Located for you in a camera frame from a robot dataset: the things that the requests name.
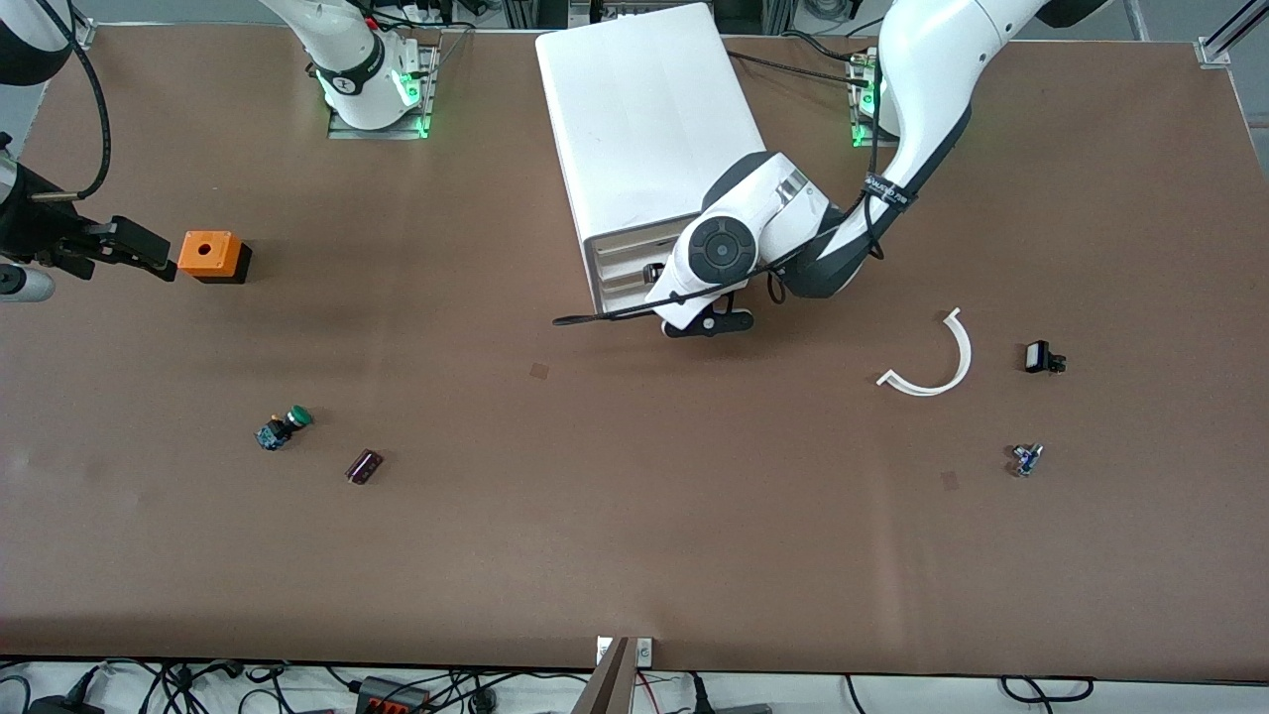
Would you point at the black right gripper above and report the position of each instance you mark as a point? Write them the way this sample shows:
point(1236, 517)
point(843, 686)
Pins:
point(38, 236)

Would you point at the white plastic drawer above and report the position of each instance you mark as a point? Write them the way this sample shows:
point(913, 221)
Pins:
point(625, 300)
point(625, 245)
point(625, 266)

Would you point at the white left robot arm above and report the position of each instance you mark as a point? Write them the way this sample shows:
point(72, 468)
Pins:
point(932, 59)

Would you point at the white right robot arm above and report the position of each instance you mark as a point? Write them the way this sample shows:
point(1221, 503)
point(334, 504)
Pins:
point(357, 79)

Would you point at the white plastic drawer cabinet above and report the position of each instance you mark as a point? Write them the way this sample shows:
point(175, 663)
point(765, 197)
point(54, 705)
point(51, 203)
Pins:
point(644, 109)

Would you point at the green mushroom push button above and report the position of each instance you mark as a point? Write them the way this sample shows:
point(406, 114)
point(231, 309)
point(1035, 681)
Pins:
point(278, 431)

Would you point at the brown table cover mat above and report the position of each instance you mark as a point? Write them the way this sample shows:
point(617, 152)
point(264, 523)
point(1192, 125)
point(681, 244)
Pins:
point(634, 545)

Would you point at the white curved plastic clip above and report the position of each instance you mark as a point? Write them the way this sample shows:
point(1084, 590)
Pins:
point(965, 355)

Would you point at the dark maroon cylindrical capacitor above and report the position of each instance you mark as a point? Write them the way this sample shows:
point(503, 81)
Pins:
point(364, 467)

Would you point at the small chrome valve fitting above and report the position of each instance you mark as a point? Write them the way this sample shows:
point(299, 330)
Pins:
point(1026, 460)

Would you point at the black power plug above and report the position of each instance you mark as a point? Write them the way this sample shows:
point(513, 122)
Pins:
point(729, 708)

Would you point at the black orange power adapter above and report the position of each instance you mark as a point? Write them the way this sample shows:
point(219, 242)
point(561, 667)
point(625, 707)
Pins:
point(392, 696)

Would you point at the orange push button enclosure box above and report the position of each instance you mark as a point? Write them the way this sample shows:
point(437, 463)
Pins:
point(223, 256)

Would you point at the metal table corner bracket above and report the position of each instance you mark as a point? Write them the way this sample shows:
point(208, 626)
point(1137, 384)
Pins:
point(1214, 52)
point(81, 38)

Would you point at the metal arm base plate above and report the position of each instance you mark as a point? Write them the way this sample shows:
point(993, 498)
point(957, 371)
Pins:
point(858, 139)
point(342, 129)

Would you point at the black square white-faced switch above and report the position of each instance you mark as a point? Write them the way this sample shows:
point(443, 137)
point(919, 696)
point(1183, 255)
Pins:
point(1037, 357)

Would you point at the white mounting bracket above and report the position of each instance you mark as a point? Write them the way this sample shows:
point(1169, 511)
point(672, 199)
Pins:
point(603, 650)
point(644, 651)

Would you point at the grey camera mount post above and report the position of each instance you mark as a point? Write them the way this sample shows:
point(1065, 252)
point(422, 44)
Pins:
point(607, 689)

